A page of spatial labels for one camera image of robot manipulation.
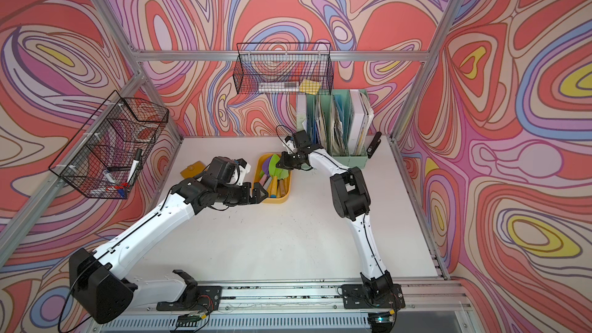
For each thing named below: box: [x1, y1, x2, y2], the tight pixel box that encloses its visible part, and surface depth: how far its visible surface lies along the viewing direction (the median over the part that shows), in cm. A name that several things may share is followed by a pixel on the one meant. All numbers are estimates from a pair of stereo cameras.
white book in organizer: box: [347, 89, 375, 156], surface depth 100 cm
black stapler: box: [366, 131, 383, 159], surface depth 117 cm
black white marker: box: [127, 148, 143, 186], surface depth 70 cm
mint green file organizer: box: [296, 89, 370, 170], surface depth 99 cm
